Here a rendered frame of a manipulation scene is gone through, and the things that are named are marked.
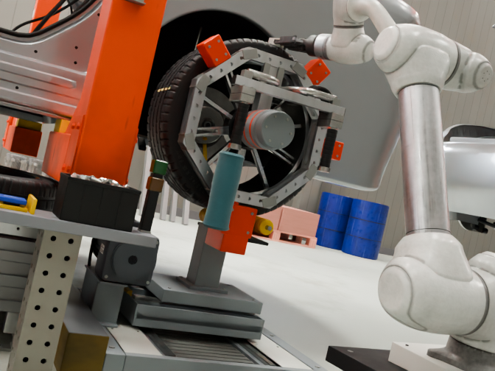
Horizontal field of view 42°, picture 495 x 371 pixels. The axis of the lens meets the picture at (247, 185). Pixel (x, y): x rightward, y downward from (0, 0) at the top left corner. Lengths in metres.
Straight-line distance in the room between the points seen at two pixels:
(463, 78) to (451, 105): 10.31
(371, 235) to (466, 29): 4.72
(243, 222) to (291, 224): 6.22
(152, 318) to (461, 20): 10.52
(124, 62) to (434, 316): 1.13
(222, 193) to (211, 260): 0.40
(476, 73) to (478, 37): 10.84
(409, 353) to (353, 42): 1.06
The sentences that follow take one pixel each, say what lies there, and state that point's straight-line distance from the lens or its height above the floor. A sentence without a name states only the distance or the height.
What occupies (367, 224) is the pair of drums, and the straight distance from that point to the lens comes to 9.18.
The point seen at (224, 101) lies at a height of 0.97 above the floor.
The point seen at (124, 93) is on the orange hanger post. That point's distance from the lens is 1.95.
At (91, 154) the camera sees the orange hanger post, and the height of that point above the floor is 0.63.
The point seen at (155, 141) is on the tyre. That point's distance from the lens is 2.36.
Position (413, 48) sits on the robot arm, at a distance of 1.63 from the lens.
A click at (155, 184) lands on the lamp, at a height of 0.59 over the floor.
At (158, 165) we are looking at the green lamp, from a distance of 1.82.
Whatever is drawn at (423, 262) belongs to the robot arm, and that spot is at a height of 0.57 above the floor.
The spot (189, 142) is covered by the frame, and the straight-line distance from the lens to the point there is 2.18.
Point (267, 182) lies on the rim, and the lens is 2.43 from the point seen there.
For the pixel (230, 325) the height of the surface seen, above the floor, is 0.13.
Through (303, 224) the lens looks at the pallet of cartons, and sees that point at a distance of 8.59.
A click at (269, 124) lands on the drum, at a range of 2.14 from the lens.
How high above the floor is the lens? 0.65
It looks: level
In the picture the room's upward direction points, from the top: 13 degrees clockwise
